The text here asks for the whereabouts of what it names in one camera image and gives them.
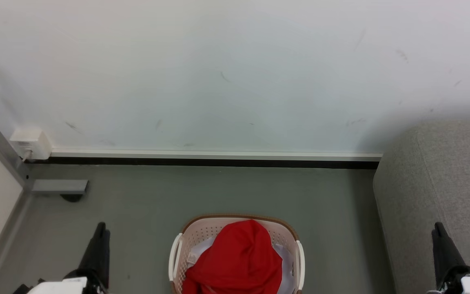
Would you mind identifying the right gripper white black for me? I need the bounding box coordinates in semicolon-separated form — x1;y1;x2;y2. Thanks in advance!
426;222;470;294

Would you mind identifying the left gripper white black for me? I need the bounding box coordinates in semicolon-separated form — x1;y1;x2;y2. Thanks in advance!
13;222;111;294

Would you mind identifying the red garment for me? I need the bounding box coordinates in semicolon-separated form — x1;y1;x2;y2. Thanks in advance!
182;220;284;294

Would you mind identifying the grey fabric sofa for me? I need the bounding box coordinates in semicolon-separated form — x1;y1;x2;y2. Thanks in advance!
373;118;470;294

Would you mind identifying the grey metal partition foot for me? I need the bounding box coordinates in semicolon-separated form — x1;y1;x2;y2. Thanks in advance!
31;180;89;195

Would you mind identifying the beige perforated plastic laundry basket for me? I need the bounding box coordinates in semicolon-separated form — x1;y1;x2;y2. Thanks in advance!
169;214;306;294

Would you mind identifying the black skirting strip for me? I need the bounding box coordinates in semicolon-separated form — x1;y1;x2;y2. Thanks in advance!
24;157;381;169

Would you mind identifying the white wall outlet box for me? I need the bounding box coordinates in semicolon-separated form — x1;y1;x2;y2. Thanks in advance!
9;129;52;160

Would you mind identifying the white wall cable duct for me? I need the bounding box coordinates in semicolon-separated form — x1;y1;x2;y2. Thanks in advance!
50;149;383;162

